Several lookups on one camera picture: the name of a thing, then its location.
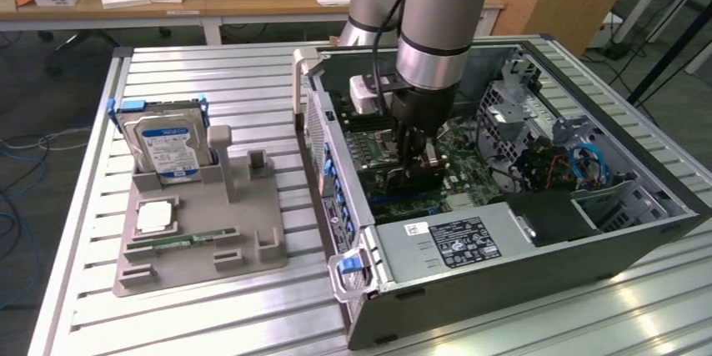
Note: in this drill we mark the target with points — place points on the white floor cabinet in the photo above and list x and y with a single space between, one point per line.
603 37

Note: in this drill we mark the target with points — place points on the grey plastic parts rack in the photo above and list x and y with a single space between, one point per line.
195 264

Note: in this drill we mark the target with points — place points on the grey power supply unit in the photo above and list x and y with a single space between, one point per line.
406 256

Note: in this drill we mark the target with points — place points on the black open PC case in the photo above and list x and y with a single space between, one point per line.
500 289

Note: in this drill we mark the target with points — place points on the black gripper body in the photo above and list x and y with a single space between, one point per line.
423 108

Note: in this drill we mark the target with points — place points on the green motherboard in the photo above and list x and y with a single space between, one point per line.
467 181

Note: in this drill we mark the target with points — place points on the silver CPU chip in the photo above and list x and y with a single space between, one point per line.
152 219

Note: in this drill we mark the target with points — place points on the metal drive cage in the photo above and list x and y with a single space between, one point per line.
506 118

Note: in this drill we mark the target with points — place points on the wooden desk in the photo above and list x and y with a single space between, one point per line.
83 13

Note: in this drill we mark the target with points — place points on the silver chipset heatsink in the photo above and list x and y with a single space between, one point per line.
459 202

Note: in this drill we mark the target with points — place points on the white paper label strip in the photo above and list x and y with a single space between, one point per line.
183 12

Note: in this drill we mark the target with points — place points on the hard disk in blue caddy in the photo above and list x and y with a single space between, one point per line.
170 151

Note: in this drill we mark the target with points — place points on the green RAM stick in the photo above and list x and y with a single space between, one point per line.
178 240

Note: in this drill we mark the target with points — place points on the grey metal disk bay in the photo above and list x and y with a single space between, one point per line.
634 206

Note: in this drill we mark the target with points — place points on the black office chair base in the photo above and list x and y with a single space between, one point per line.
72 41

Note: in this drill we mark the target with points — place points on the open metal socket cover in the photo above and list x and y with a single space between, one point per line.
454 133

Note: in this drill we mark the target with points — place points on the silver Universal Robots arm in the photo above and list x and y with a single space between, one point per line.
434 31

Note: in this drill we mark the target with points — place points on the blue plastic case latch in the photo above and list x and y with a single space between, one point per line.
351 266

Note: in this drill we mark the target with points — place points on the wooden cabinet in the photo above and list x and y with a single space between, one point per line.
579 6

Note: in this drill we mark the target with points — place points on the CPU socket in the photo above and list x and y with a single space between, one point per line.
388 145

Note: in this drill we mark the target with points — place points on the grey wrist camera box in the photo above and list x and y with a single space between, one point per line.
364 95

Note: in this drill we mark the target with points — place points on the green graphics card black fan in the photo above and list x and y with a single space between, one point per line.
418 183

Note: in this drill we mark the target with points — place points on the black tripod stand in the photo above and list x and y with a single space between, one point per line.
648 85

